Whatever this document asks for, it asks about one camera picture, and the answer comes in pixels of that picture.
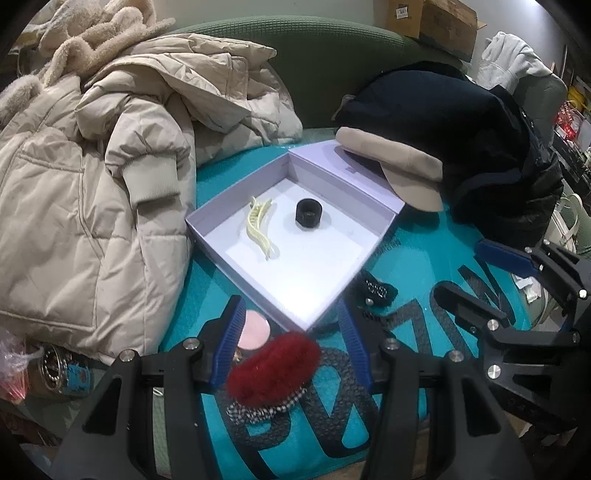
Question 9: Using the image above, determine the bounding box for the large brown cardboard box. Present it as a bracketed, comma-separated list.
[418, 0, 485, 63]

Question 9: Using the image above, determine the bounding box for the clear plastic bag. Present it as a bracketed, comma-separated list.
[0, 328, 44, 402]

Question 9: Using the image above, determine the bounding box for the white hoodie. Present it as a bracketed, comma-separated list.
[475, 31, 555, 93]

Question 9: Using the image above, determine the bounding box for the red furry hair clip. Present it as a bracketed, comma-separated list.
[225, 333, 322, 409]

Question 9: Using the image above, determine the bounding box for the glass jar with blue label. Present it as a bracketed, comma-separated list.
[39, 344, 93, 398]

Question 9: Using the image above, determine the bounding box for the teal printed mat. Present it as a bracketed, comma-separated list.
[157, 141, 532, 480]

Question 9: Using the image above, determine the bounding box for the dark navy jacket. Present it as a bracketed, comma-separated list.
[332, 62, 564, 247]

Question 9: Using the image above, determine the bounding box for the pink round compact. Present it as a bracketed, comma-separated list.
[238, 309, 271, 352]

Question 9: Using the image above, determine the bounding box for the black ring hair tie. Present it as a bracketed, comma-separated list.
[294, 198, 324, 229]

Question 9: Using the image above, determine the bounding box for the cardboard box with label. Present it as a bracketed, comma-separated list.
[385, 0, 423, 40]

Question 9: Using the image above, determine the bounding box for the cream fleece garment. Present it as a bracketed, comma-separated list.
[37, 0, 178, 88]

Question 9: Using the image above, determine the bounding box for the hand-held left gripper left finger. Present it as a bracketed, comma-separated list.
[51, 295, 247, 480]

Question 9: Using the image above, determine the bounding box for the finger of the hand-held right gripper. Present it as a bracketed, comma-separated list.
[433, 282, 580, 354]
[475, 239, 591, 319]

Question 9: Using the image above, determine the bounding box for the beige cap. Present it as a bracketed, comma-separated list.
[335, 127, 444, 212]

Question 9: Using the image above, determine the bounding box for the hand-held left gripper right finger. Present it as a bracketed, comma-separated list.
[336, 298, 539, 480]

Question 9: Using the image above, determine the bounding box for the green armchair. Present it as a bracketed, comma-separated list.
[517, 74, 570, 134]

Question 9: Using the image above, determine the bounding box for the yellow hair claw clip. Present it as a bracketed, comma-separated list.
[245, 196, 281, 261]

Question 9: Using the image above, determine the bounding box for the green sofa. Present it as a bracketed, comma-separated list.
[14, 16, 467, 480]

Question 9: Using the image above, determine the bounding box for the cluttered goods shelf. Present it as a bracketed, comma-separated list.
[551, 69, 591, 185]

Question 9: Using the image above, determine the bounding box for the black studded hair clip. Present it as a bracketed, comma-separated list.
[353, 272, 399, 308]

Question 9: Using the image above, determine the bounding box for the beige puffer jacket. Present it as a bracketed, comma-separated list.
[0, 39, 305, 365]

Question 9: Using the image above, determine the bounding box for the checkered scrunchie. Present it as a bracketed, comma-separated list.
[225, 388, 305, 425]

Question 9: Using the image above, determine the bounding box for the lavender cardboard box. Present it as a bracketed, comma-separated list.
[185, 140, 407, 333]

